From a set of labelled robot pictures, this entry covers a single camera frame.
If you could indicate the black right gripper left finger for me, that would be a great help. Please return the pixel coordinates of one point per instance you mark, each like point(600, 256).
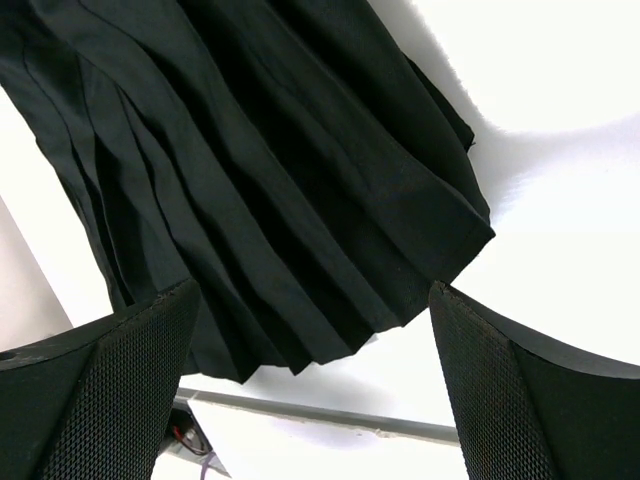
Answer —
point(94, 402)

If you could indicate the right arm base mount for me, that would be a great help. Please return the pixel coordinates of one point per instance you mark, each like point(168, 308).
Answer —
point(184, 428)

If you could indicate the black pleated skirt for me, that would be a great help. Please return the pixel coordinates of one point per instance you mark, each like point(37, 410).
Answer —
point(287, 155)

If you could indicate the aluminium table edge rail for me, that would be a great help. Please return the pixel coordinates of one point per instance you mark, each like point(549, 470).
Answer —
point(425, 431)

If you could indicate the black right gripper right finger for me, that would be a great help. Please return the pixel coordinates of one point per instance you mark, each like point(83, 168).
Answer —
point(528, 406)

